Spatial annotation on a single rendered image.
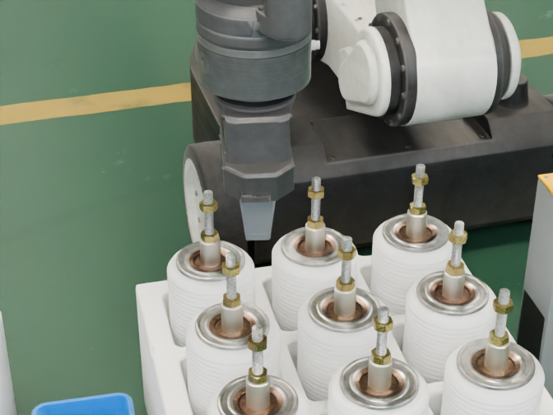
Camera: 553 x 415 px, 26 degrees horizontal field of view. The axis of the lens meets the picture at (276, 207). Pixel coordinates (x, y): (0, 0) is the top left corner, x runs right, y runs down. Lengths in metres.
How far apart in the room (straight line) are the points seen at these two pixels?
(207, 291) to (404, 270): 0.22
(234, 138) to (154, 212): 0.96
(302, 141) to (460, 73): 0.27
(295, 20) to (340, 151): 0.80
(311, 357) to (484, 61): 0.45
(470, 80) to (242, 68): 0.62
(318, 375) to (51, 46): 1.34
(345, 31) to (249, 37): 0.82
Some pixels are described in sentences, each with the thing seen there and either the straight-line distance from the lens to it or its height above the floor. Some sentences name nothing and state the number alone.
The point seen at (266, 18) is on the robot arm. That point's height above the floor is 0.66.
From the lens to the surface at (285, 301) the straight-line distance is 1.33.
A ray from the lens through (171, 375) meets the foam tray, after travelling 1.27.
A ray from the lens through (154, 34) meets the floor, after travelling 2.46.
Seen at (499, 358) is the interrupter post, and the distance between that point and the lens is 1.17.
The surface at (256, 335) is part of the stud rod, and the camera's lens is 1.07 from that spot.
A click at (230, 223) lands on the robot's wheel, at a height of 0.14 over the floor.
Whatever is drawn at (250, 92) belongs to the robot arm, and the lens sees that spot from 0.90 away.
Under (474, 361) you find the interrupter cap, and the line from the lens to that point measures 1.19.
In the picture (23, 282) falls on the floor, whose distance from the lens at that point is 1.74.
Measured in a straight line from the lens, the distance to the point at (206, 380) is 1.21.
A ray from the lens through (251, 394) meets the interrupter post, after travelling 1.11.
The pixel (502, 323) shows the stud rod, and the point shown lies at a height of 0.31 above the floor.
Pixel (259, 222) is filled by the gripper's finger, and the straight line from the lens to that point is 0.98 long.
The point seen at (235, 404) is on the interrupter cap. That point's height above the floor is 0.25.
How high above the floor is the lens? 1.00
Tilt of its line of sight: 32 degrees down
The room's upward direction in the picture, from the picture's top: straight up
